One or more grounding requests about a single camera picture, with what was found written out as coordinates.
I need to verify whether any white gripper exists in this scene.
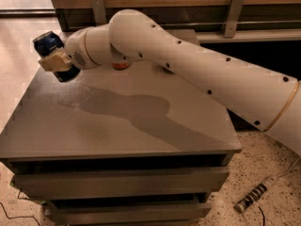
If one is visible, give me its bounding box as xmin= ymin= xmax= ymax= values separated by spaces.
xmin=39 ymin=27 xmax=102 ymax=73

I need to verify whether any blue pepsi can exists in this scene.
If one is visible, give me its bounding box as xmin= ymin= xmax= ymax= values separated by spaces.
xmin=33 ymin=31 xmax=80 ymax=83

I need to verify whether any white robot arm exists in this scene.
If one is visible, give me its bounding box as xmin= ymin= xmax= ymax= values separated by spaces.
xmin=33 ymin=9 xmax=301 ymax=154

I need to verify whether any red coca-cola can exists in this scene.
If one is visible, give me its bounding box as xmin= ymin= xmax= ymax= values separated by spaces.
xmin=111 ymin=63 xmax=130 ymax=71

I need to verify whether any grey drawer cabinet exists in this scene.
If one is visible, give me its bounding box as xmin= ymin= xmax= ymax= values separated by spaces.
xmin=0 ymin=63 xmax=240 ymax=226

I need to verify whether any lower grey drawer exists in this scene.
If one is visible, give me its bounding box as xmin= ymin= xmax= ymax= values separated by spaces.
xmin=50 ymin=203 xmax=211 ymax=225

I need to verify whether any grey drawer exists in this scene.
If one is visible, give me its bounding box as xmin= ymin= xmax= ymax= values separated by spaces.
xmin=50 ymin=203 xmax=211 ymax=225
xmin=12 ymin=167 xmax=229 ymax=200

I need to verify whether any top grey drawer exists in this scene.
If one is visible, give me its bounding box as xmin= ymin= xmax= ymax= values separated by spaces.
xmin=12 ymin=167 xmax=229 ymax=200

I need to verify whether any white power strip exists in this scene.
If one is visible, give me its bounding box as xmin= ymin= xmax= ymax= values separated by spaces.
xmin=233 ymin=175 xmax=279 ymax=214

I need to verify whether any black floor cable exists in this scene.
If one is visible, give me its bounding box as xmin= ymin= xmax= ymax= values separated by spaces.
xmin=0 ymin=190 xmax=43 ymax=226

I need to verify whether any right metal bracket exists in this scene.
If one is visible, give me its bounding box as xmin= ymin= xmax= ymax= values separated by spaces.
xmin=222 ymin=0 xmax=245 ymax=39

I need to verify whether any horizontal metal rail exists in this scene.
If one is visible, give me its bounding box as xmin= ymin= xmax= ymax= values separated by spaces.
xmin=161 ymin=20 xmax=301 ymax=32

